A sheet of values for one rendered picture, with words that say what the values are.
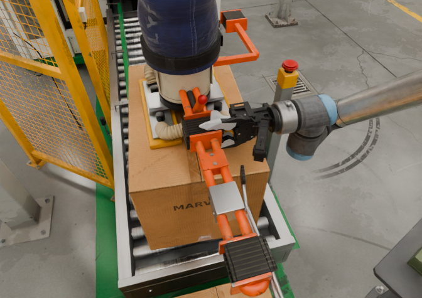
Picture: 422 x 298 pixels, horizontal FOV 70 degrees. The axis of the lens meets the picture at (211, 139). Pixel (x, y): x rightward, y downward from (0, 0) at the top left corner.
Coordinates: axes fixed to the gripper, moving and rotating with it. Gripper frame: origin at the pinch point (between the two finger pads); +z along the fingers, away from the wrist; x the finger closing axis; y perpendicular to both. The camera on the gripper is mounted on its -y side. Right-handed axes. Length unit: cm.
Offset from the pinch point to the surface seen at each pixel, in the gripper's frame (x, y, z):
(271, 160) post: -81, 45, -50
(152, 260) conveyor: -72, 1, 23
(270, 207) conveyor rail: -61, 7, -31
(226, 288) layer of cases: -67, -19, -3
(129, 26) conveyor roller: -68, 200, 18
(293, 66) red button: -17, 45, -49
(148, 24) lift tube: 20.8, 21.8, 8.7
